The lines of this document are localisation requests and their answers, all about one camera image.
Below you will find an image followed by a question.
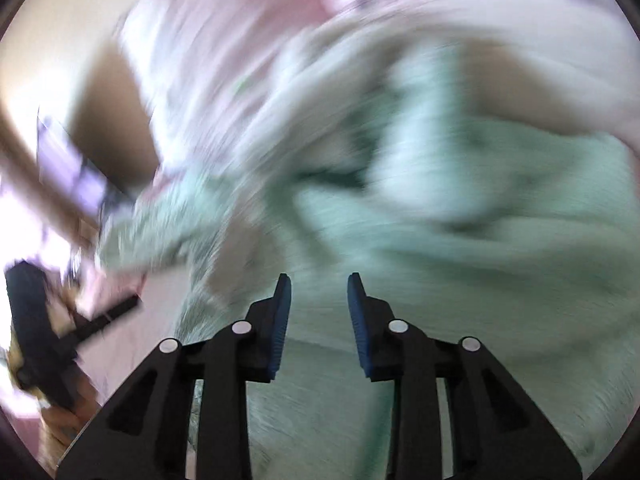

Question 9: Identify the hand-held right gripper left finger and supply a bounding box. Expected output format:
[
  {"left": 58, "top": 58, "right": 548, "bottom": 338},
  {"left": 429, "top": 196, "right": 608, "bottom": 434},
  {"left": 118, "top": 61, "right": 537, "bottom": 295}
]
[{"left": 55, "top": 273, "right": 292, "bottom": 480}]

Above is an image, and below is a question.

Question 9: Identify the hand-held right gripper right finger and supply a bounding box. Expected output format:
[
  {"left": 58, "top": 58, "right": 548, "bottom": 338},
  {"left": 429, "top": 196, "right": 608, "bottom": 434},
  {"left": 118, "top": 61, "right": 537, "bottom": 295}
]
[{"left": 347, "top": 272, "right": 584, "bottom": 480}]

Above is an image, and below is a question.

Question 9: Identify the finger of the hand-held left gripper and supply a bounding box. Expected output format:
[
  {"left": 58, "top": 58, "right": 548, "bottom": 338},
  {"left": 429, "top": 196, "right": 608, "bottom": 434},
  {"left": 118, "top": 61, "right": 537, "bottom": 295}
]
[{"left": 74, "top": 295, "right": 142, "bottom": 347}]

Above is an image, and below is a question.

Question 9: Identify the green fleece garment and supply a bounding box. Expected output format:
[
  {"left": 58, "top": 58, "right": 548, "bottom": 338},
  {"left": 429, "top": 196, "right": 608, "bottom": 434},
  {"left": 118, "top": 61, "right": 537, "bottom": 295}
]
[{"left": 95, "top": 15, "right": 639, "bottom": 480}]

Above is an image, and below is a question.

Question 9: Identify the pink floral bed sheet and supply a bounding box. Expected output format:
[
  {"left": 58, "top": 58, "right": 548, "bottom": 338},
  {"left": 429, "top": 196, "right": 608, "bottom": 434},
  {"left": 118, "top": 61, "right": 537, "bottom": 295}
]
[{"left": 95, "top": 0, "right": 637, "bottom": 411}]

